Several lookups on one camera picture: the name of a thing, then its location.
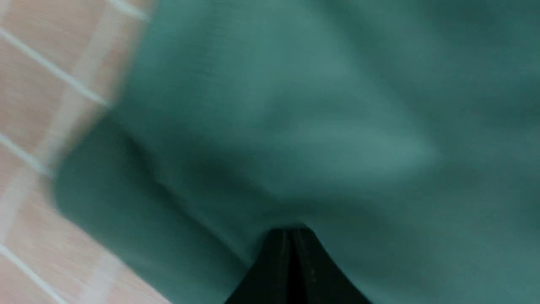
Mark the green long sleeve shirt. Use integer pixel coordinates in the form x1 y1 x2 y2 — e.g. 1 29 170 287
54 0 539 304

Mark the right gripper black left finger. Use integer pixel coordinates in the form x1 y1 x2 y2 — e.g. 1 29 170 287
226 229 292 304

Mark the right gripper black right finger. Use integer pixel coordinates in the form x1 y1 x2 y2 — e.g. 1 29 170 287
293 228 370 304

